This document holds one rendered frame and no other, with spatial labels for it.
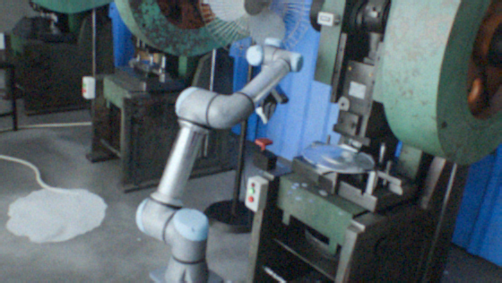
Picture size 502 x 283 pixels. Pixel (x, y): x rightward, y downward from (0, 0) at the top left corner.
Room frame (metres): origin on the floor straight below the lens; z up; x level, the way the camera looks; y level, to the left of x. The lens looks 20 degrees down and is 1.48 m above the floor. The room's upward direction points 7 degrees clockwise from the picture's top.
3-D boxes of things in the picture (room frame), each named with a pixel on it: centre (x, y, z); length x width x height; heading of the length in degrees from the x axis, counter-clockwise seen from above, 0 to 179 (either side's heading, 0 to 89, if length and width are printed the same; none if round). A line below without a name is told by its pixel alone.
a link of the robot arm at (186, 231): (1.41, 0.17, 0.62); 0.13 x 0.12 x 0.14; 60
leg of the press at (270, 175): (2.22, -0.38, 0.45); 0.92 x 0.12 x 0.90; 133
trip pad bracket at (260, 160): (2.00, -0.08, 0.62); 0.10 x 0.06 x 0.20; 43
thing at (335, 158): (1.84, -0.36, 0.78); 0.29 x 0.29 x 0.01
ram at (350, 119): (1.90, -0.43, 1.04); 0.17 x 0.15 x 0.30; 133
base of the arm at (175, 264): (1.40, 0.16, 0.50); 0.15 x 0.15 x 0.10
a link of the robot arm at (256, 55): (1.93, -0.01, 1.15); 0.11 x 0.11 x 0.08; 60
